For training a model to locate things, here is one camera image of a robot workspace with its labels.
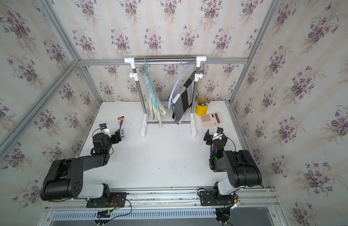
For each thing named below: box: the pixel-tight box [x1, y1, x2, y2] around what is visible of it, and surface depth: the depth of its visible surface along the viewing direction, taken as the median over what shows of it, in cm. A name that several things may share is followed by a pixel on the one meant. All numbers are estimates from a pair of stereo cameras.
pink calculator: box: [200, 111, 222, 128], surface depth 107 cm
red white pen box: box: [117, 115, 126, 138], surface depth 106 cm
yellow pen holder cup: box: [195, 97, 209, 117], surface depth 110 cm
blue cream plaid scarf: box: [143, 65, 167, 128], surface depth 88 cm
